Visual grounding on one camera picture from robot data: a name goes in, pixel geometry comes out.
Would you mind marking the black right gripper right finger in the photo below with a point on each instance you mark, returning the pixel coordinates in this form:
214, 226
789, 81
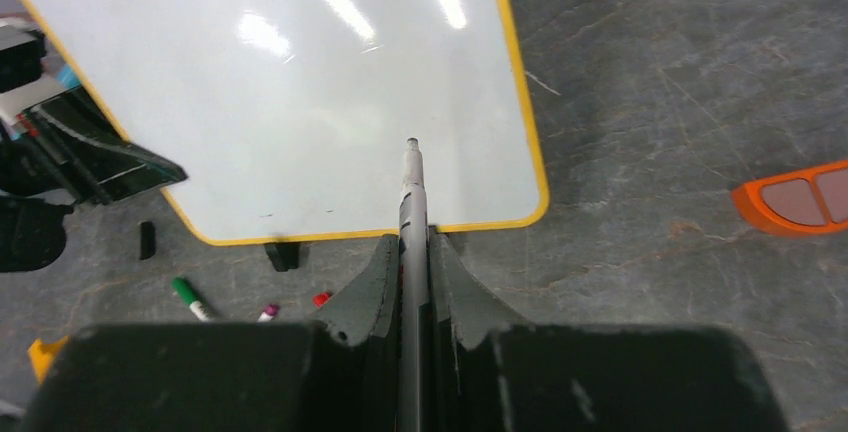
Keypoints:
469, 309

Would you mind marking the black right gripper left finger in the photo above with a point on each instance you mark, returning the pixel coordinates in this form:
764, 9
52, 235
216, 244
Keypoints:
351, 314

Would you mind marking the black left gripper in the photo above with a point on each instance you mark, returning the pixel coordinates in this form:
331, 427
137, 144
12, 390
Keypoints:
69, 139

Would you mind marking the black-capped whiteboard marker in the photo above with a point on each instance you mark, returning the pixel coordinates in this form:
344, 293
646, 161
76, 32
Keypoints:
413, 241

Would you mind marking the black marker cap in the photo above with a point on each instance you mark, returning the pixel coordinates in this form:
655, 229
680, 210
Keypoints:
148, 241

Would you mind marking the yellow-framed whiteboard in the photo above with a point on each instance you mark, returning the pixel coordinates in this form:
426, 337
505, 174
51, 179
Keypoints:
291, 117

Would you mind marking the red-capped marker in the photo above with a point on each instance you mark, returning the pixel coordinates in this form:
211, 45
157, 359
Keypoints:
321, 299

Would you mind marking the magenta-capped marker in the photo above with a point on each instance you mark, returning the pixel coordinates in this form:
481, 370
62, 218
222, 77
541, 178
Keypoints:
268, 313

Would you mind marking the blue toy microphone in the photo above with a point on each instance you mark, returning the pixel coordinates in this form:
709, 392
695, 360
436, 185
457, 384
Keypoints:
67, 78

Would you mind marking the green-capped marker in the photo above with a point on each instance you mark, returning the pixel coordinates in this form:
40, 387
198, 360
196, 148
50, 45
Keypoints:
191, 299

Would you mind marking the orange wedge block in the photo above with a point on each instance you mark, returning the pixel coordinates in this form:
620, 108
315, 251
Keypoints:
42, 354

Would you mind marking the orange half-round toy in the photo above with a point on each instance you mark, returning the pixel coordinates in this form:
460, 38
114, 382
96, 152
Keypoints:
804, 202

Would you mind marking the wire whiteboard easel stand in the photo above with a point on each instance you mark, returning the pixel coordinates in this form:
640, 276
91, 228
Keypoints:
283, 256

